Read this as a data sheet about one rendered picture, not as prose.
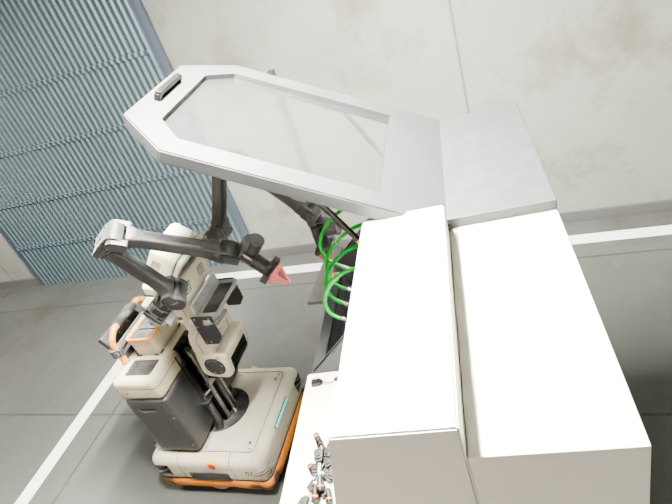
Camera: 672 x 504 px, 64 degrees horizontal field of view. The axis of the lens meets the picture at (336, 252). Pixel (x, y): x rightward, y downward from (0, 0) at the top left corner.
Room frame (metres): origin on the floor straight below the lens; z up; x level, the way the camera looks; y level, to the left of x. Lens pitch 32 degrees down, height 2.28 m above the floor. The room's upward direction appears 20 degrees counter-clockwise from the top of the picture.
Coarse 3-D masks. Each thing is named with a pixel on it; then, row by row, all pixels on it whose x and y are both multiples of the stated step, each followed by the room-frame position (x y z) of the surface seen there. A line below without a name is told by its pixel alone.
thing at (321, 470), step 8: (320, 440) 1.08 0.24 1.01; (320, 448) 1.03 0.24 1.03; (328, 448) 1.04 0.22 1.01; (320, 456) 1.01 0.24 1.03; (328, 456) 1.01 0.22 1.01; (312, 464) 1.01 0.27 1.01; (320, 464) 0.99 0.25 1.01; (328, 464) 0.99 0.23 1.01; (312, 472) 0.98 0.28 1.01; (320, 472) 0.97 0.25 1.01; (328, 472) 0.97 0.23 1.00; (312, 480) 0.97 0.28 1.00; (320, 480) 0.94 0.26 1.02; (328, 480) 0.95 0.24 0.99; (312, 488) 0.94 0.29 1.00; (320, 488) 0.92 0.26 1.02; (328, 488) 0.93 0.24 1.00; (304, 496) 0.93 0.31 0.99; (312, 496) 0.91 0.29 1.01; (328, 496) 0.90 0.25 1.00
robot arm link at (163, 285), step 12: (108, 228) 1.66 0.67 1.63; (120, 228) 1.67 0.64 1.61; (96, 240) 1.71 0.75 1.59; (120, 240) 1.64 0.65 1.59; (96, 252) 1.65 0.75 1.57; (108, 252) 1.65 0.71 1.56; (120, 264) 1.69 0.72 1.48; (132, 264) 1.69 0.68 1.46; (144, 264) 1.73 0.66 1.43; (144, 276) 1.71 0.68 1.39; (156, 276) 1.73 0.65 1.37; (168, 276) 1.81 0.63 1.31; (156, 288) 1.73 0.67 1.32; (168, 288) 1.73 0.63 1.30; (168, 300) 1.73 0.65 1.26; (180, 300) 1.73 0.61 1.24
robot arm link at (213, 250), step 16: (128, 224) 1.70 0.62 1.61; (112, 240) 1.62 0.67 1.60; (128, 240) 1.63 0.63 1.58; (144, 240) 1.64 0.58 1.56; (160, 240) 1.65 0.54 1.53; (176, 240) 1.66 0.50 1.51; (192, 240) 1.67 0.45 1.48; (208, 240) 1.69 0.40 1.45; (224, 240) 1.70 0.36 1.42; (208, 256) 1.66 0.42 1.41; (224, 256) 1.65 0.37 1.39
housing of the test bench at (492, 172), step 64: (448, 128) 1.77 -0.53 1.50; (512, 128) 1.59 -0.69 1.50; (448, 192) 1.34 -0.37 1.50; (512, 192) 1.22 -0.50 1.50; (512, 256) 1.00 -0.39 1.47; (512, 320) 0.81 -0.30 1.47; (576, 320) 0.75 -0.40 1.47; (512, 384) 0.66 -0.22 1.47; (576, 384) 0.61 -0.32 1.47; (512, 448) 0.53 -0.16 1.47; (576, 448) 0.50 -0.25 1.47; (640, 448) 0.46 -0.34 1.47
